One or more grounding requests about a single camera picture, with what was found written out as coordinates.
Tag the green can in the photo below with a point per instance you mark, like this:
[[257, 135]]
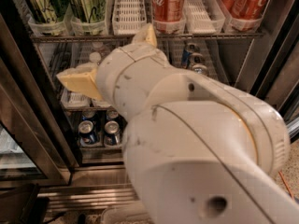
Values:
[[47, 11], [90, 11]]

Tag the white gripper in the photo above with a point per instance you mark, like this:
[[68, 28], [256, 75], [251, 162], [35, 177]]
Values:
[[109, 69]]

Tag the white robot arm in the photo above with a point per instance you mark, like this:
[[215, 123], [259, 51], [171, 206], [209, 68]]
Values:
[[196, 150]]

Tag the blue pepsi can left front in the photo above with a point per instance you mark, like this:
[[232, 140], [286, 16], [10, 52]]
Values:
[[87, 132]]

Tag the red cola can right front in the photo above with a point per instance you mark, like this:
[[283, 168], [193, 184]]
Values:
[[247, 9]]

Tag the blue pepsi can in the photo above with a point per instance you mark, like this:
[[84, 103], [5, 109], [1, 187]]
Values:
[[87, 132], [112, 134]]

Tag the rear blue silver can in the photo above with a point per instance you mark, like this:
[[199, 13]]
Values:
[[189, 49]]

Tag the middle blue silver can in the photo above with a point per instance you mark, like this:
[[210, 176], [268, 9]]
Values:
[[195, 58]]

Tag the front blue silver can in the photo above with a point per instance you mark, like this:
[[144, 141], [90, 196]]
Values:
[[200, 69]]

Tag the left glass fridge door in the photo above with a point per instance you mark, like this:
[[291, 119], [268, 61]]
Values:
[[27, 155]]

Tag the blue silver can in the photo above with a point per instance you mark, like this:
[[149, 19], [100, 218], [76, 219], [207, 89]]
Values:
[[200, 69], [195, 58], [189, 49]]

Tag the water bottle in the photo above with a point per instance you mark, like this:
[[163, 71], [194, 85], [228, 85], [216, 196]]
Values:
[[101, 48], [95, 57]]

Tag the front water bottle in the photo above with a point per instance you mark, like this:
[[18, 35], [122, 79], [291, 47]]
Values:
[[95, 57]]

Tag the white empty lane tray top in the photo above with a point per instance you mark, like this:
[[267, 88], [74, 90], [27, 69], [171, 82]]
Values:
[[128, 16]]

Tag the steel fridge base grille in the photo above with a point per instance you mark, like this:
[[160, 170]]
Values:
[[92, 188]]

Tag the rear water bottle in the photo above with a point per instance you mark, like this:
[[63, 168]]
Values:
[[101, 48]]

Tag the top wire shelf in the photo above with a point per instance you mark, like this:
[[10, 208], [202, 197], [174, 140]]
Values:
[[128, 38]]

